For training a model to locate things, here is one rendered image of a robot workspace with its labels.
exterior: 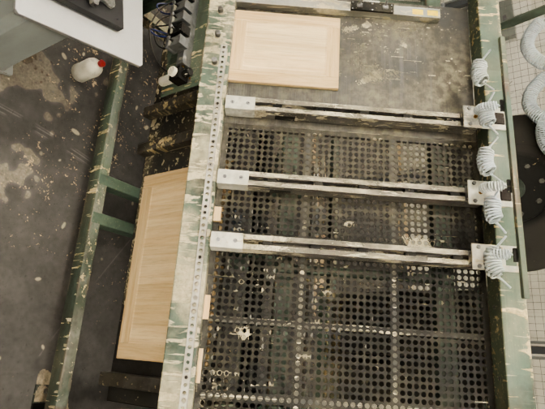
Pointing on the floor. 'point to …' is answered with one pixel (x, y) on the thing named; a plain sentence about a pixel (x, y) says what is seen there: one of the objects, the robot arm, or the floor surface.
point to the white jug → (87, 69)
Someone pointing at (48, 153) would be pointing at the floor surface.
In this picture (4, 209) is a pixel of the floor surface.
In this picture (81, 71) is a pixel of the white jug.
